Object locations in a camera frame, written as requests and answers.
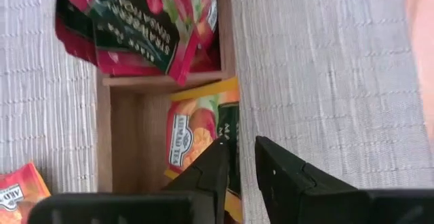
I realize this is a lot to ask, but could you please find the wooden tea organizer box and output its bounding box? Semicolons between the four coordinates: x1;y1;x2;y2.
96;0;241;194

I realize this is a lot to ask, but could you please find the orange tea packet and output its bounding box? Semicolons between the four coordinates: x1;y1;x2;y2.
164;77;244;224
0;162;52;224

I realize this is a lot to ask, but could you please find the grey woven placemat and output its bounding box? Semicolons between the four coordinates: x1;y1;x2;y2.
0;0;434;224

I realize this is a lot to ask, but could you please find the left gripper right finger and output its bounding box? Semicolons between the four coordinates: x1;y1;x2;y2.
254;135;434;224

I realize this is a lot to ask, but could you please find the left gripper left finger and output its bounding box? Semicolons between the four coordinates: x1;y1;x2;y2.
28;137;231;224

